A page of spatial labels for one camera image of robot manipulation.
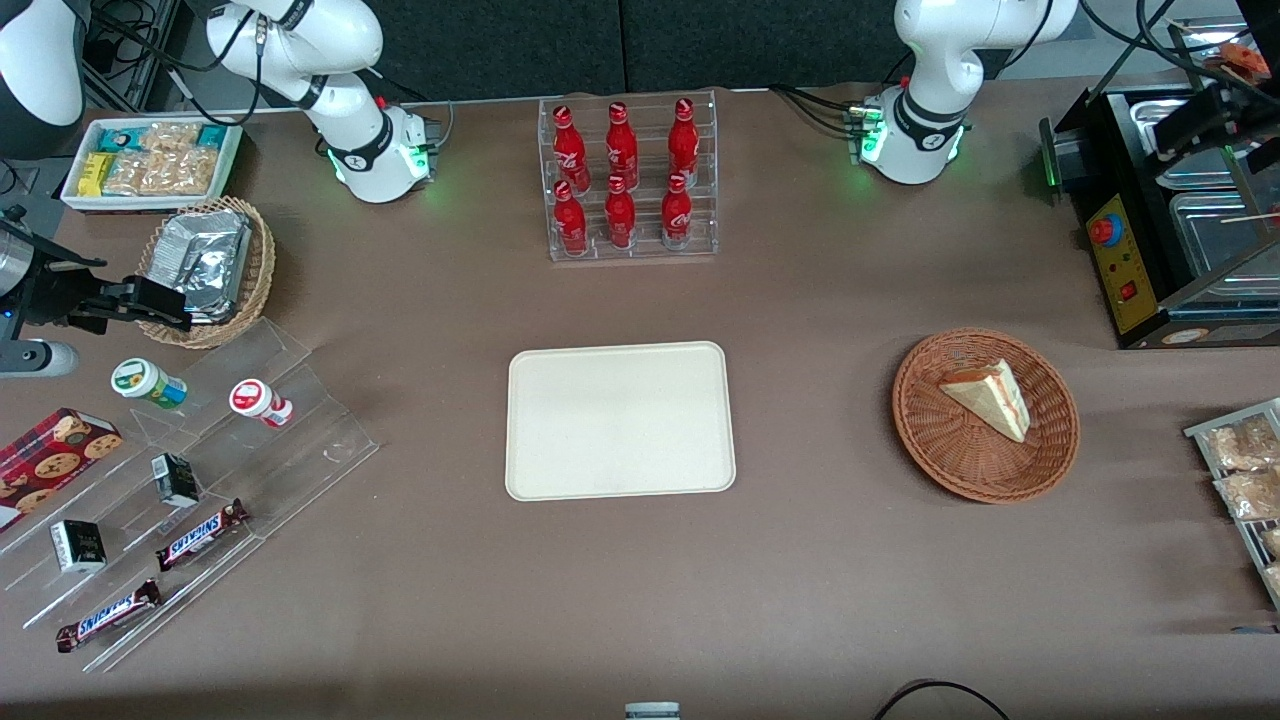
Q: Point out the grey white device edge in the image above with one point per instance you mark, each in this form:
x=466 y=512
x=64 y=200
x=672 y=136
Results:
x=652 y=712

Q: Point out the stacked aluminium foil trays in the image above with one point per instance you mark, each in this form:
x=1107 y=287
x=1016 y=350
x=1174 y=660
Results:
x=205 y=260

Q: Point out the teal snack packet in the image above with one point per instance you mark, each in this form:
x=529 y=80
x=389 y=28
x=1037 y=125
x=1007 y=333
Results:
x=212 y=136
x=120 y=139

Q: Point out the steel warmer pan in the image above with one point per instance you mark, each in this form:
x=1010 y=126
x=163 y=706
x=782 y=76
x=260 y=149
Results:
x=1150 y=120
x=1215 y=235

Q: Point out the red plaid cookie box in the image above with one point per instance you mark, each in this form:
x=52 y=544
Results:
x=50 y=465

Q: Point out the grey metal rack tray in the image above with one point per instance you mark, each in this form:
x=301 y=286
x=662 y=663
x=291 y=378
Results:
x=1198 y=432

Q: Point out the red cola bottle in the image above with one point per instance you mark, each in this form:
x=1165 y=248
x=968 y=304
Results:
x=622 y=148
x=570 y=222
x=570 y=150
x=683 y=145
x=620 y=217
x=677 y=213

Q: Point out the clear cracker bag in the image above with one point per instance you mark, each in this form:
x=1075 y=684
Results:
x=127 y=173
x=180 y=172
x=170 y=136

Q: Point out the yellow snack packet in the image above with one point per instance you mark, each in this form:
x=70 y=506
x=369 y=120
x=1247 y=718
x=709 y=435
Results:
x=95 y=175

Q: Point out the Snickers chocolate bar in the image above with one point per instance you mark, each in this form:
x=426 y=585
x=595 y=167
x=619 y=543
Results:
x=108 y=615
x=200 y=535

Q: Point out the green lid cup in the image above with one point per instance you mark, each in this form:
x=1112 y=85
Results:
x=140 y=378

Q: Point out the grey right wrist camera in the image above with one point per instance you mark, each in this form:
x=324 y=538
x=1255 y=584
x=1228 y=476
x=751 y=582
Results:
x=35 y=358

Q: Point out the white snack tray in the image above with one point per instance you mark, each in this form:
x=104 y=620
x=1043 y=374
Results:
x=70 y=195

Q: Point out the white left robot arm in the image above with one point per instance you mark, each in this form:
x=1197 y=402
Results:
x=930 y=70

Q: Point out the black food warmer machine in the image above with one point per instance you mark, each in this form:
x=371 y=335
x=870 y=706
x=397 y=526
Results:
x=1125 y=280

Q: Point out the small black carton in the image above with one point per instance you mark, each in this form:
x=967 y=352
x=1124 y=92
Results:
x=175 y=480
x=78 y=545

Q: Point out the light tan wicker basket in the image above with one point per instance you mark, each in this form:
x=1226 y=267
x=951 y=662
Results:
x=255 y=280

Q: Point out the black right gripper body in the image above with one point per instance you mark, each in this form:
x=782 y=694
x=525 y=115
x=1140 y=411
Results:
x=52 y=293

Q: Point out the clear acrylic stepped display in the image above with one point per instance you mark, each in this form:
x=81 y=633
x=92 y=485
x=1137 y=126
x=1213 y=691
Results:
x=300 y=470

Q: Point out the beige rectangular tray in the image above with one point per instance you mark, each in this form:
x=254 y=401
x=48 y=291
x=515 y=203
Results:
x=620 y=420

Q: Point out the black equipment rack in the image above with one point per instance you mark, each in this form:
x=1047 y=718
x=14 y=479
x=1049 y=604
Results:
x=130 y=60

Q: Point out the brown round wicker basket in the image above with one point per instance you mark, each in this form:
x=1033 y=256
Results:
x=950 y=450

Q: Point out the clear acrylic bottle rack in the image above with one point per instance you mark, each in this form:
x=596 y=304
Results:
x=645 y=250

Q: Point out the clear bag of pastries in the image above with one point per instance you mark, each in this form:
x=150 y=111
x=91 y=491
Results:
x=1250 y=495
x=1240 y=445

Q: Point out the red lid cup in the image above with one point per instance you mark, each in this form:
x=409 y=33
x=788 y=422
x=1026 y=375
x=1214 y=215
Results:
x=250 y=397

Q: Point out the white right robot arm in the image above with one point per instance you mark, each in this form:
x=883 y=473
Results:
x=352 y=150

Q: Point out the triangular sandwich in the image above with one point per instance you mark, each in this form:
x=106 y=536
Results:
x=990 y=395

